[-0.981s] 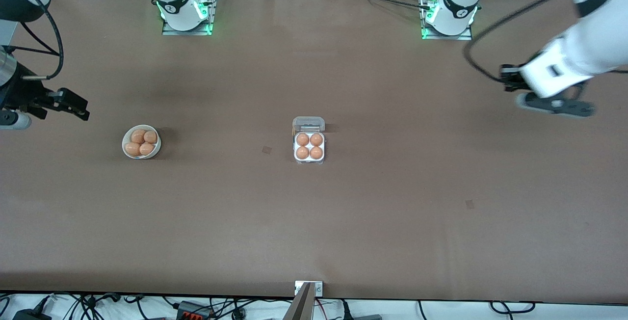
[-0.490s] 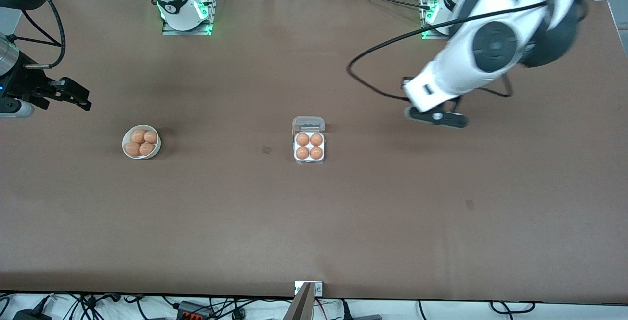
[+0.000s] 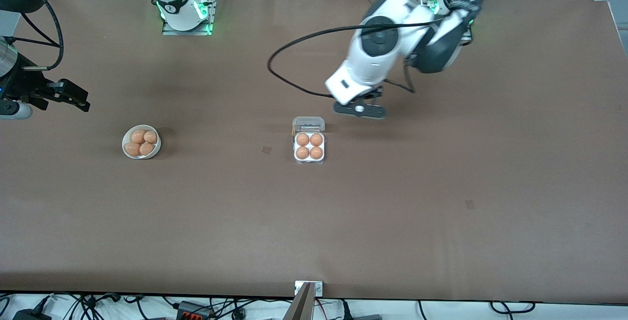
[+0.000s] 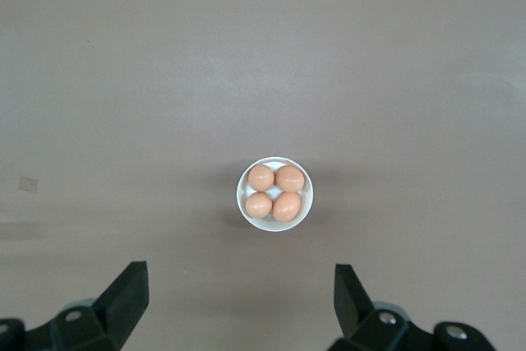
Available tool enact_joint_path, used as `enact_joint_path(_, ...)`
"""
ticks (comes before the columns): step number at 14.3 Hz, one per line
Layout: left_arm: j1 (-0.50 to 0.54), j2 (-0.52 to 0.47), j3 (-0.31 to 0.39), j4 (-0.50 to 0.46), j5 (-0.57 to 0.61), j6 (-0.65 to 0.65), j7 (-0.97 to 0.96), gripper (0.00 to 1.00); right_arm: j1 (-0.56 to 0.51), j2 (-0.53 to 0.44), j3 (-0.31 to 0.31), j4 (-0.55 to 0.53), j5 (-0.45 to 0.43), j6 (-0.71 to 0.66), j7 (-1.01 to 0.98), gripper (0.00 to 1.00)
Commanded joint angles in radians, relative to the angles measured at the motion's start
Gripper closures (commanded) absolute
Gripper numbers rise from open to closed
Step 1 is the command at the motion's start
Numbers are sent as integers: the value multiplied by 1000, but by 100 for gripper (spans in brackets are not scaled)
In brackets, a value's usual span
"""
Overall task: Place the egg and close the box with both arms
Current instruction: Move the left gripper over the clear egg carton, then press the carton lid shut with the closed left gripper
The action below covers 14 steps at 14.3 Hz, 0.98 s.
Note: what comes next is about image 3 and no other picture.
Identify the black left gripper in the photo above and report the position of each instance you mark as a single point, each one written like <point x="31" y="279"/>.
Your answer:
<point x="374" y="93"/>

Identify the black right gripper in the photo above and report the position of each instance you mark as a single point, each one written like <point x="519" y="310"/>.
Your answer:
<point x="23" y="83"/>

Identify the clear plastic egg carton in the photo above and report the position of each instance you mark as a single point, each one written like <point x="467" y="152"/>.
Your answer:
<point x="309" y="123"/>

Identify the brown egg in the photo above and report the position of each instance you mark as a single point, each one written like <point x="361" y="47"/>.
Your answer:
<point x="146" y="149"/>
<point x="132" y="149"/>
<point x="302" y="139"/>
<point x="150" y="137"/>
<point x="138" y="136"/>
<point x="316" y="139"/>
<point x="302" y="152"/>
<point x="316" y="152"/>

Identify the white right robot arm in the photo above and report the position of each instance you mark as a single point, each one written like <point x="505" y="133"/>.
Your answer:
<point x="176" y="6"/>

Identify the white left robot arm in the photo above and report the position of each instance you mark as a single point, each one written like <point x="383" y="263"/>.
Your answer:
<point x="378" y="40"/>

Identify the black orange connector box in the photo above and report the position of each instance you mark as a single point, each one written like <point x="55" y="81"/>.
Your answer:
<point x="194" y="310"/>

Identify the white round bowl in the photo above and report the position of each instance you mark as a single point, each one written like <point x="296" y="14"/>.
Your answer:
<point x="125" y="149"/>

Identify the black power adapter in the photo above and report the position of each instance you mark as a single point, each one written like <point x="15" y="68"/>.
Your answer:
<point x="29" y="316"/>

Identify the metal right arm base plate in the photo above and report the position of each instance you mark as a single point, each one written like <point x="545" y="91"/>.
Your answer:
<point x="208" y="25"/>

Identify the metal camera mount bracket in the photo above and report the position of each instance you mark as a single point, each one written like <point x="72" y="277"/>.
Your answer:
<point x="319" y="289"/>

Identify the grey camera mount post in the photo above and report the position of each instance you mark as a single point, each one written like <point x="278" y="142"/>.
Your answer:
<point x="300" y="307"/>

